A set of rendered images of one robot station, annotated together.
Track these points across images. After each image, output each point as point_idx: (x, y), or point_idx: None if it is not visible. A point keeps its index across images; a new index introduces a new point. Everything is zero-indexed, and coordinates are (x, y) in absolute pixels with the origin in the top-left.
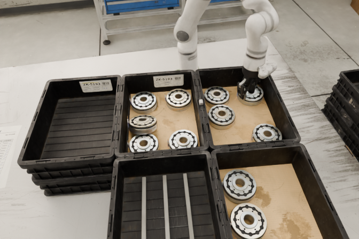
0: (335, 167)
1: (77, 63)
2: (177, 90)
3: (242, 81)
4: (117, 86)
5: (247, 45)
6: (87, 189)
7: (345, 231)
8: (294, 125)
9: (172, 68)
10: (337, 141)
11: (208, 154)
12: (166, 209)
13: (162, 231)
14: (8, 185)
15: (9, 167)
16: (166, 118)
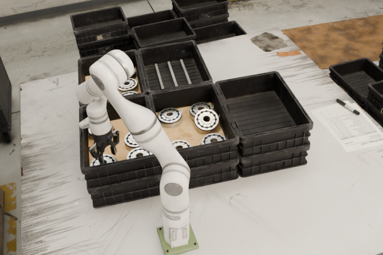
0: (44, 156)
1: (359, 245)
2: None
3: (113, 132)
4: (237, 126)
5: (106, 107)
6: None
7: (78, 71)
8: (79, 115)
9: (204, 254)
10: (27, 178)
11: (148, 90)
12: (176, 86)
13: (177, 81)
14: (308, 111)
15: (320, 121)
16: (188, 138)
